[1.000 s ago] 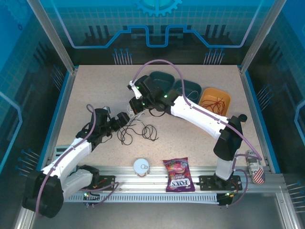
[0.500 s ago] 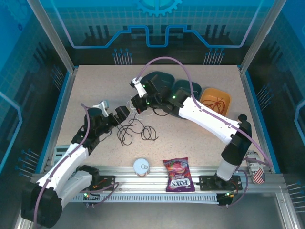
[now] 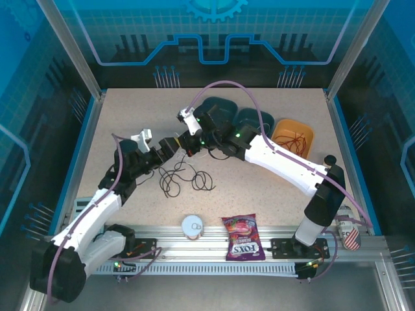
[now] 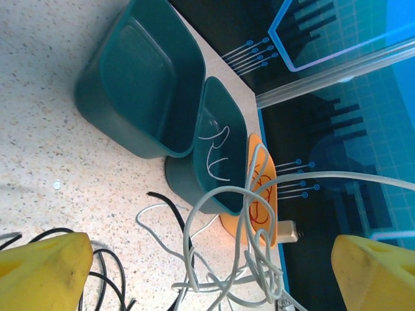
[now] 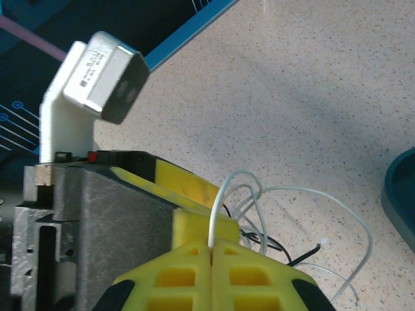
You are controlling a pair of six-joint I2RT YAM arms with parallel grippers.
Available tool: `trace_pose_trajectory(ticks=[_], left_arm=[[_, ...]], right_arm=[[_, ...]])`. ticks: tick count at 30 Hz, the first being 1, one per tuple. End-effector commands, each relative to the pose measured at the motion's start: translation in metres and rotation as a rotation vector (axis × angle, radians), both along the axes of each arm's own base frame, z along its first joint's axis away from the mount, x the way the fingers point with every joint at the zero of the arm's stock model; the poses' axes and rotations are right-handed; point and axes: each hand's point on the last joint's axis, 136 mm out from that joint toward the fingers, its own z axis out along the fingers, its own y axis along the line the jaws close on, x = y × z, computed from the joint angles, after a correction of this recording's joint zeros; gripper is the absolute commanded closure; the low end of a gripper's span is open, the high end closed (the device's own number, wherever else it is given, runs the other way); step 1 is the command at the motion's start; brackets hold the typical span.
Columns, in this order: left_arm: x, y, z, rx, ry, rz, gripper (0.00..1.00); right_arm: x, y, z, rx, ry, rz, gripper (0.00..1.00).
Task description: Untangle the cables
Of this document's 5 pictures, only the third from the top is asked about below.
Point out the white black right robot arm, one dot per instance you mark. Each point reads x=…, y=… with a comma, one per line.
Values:
x=282, y=158

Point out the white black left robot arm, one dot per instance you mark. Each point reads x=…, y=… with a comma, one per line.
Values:
x=97, y=214

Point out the teal plastic bin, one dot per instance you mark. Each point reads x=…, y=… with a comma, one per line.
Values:
x=223, y=105
x=249, y=115

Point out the pale green calculator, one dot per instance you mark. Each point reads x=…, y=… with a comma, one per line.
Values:
x=82, y=205

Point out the orange plastic bin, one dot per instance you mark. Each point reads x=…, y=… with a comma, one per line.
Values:
x=291, y=126

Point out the silver pull-tab tin can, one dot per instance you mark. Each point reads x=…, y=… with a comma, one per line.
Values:
x=192, y=226

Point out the purple Fox's candy bag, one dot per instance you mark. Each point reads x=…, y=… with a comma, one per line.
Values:
x=243, y=236

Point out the black connector module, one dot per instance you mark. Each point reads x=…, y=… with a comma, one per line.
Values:
x=124, y=269
x=304, y=271

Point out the striped drink can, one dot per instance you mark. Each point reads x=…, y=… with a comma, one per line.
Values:
x=351, y=239

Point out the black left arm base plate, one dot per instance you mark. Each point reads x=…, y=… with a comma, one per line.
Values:
x=147, y=244

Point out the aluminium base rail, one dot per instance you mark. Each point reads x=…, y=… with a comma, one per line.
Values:
x=212, y=241

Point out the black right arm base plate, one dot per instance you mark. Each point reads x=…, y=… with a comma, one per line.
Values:
x=280, y=247

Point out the aluminium frame post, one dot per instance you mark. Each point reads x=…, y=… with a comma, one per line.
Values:
x=358, y=45
x=71, y=45

